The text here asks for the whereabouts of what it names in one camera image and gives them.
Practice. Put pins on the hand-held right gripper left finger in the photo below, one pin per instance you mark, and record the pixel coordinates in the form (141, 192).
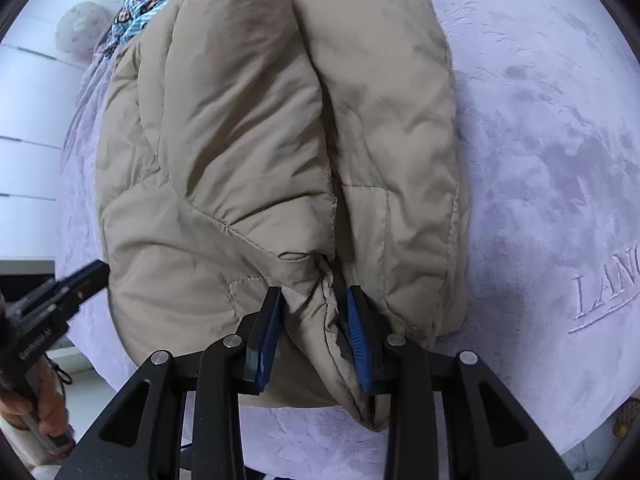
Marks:
(264, 345)

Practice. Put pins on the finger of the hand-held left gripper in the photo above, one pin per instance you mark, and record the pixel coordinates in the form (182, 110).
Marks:
(87, 280)

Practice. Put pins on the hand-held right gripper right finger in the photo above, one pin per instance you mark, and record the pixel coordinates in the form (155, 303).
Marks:
(361, 345)

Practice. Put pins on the beige down jacket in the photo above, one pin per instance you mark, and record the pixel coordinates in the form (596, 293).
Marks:
(240, 160)

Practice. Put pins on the person's left hand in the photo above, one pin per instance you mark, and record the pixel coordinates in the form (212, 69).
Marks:
(50, 400)

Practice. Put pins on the white cabinet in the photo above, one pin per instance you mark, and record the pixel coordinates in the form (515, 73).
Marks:
(30, 160)

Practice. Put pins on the white round lamp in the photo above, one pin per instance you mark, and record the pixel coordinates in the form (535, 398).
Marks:
(82, 27)

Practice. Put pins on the lavender plush blanket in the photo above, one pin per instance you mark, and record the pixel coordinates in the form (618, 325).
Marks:
(540, 160)

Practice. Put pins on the yellow patterned item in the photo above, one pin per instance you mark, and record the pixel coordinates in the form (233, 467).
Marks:
(625, 417)

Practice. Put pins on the blue cartoon print cloth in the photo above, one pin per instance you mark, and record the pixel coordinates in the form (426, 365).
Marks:
(145, 5)

